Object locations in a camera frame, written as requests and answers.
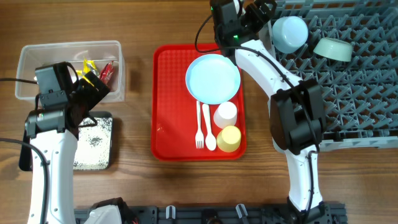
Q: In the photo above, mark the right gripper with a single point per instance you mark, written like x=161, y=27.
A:
x=259, y=22

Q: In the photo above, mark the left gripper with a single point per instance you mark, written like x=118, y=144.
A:
x=94, y=96

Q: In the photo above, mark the red snack wrapper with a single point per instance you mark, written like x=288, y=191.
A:
x=107, y=73

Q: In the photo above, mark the yellow foil wrapper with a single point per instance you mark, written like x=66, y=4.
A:
x=88, y=66

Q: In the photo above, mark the light blue bowl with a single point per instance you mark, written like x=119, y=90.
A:
x=289, y=34

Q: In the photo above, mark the light blue plate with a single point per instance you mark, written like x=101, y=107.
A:
x=212, y=79

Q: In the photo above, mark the green bowl with rice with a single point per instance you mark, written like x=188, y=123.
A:
x=334, y=49

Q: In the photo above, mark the white upturned cup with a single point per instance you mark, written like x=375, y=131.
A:
x=225, y=115

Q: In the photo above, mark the white plastic fork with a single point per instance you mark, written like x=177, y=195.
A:
x=199, y=137

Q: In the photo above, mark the yellow upturned cup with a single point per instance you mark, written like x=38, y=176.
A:
x=229, y=139

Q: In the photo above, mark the white plastic spoon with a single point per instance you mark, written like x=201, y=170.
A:
x=210, y=139

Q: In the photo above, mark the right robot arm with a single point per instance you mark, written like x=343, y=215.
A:
x=295, y=105

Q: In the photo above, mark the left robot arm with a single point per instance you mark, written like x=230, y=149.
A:
x=52, y=129

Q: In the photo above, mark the black waste tray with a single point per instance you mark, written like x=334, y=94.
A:
x=94, y=142

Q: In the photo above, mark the grey dishwasher rack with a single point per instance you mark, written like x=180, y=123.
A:
x=360, y=96

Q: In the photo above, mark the clear plastic bin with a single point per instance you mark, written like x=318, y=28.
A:
x=101, y=52

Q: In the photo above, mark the red serving tray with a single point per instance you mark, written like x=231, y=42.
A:
x=174, y=109

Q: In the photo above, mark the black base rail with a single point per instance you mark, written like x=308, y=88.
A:
x=276, y=213

